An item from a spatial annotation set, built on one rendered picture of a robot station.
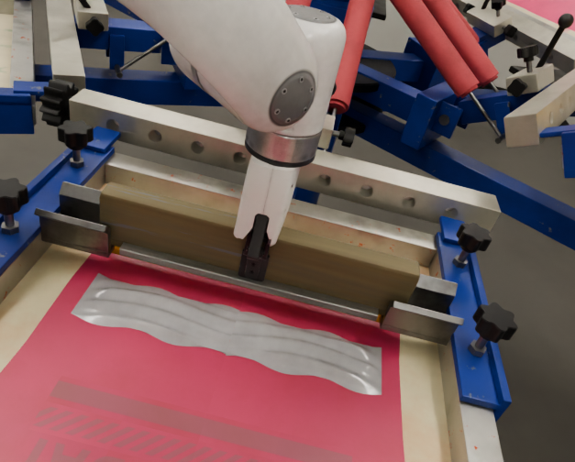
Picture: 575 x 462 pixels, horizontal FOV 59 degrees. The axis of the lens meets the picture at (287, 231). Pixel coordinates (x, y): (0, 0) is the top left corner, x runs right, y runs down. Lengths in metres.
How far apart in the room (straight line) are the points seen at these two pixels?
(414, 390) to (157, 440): 0.29
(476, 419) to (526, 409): 1.53
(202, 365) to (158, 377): 0.05
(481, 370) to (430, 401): 0.07
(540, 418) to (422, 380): 1.51
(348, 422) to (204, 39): 0.40
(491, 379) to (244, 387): 0.27
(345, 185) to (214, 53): 0.49
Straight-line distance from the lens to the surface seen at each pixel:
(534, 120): 0.89
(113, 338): 0.60
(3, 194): 0.63
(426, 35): 1.15
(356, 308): 0.63
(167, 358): 0.58
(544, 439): 2.08
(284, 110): 0.39
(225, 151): 0.81
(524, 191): 1.23
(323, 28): 0.47
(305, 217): 0.76
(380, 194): 0.81
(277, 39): 0.36
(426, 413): 0.62
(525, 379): 2.23
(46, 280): 0.67
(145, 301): 0.63
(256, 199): 0.52
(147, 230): 0.63
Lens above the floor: 1.42
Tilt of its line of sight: 37 degrees down
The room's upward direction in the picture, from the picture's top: 15 degrees clockwise
